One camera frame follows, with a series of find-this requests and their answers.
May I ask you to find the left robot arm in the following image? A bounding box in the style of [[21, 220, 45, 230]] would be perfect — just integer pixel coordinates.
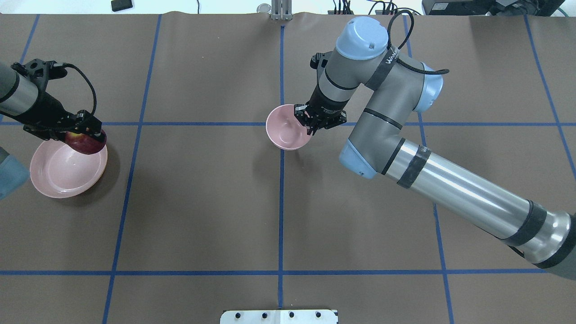
[[0, 59, 108, 155]]

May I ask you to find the white camera mast base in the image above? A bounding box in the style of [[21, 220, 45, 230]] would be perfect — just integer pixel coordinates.
[[220, 309, 339, 324]]

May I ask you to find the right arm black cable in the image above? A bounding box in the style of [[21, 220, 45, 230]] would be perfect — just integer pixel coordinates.
[[386, 9, 450, 75]]

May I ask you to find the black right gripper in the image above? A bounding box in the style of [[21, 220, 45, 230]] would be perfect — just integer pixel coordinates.
[[294, 84, 347, 136]]

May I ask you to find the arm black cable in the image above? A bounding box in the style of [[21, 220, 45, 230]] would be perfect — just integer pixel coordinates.
[[63, 63, 98, 115], [386, 9, 450, 75]]

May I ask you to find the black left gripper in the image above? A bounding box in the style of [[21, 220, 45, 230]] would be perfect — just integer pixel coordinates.
[[22, 94, 107, 144]]

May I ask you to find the small black square device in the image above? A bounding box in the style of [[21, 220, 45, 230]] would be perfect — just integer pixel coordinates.
[[110, 0, 133, 12]]

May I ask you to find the pink bowl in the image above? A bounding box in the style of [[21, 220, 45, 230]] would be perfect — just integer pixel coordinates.
[[265, 104, 311, 150]]

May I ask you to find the pink plate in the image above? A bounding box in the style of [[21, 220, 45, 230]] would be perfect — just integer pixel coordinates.
[[29, 141, 108, 198]]

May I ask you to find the red apple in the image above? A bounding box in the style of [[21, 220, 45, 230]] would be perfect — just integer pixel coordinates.
[[64, 130, 107, 155]]

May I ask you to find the aluminium frame post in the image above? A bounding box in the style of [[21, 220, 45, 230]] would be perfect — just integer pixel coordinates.
[[270, 0, 293, 21]]

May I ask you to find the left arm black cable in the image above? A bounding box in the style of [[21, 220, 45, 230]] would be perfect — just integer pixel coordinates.
[[63, 63, 98, 115]]

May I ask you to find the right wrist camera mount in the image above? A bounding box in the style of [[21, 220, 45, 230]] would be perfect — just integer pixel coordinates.
[[309, 51, 333, 70]]

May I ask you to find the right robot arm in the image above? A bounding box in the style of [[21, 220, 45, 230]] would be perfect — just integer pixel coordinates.
[[295, 16, 575, 279]]

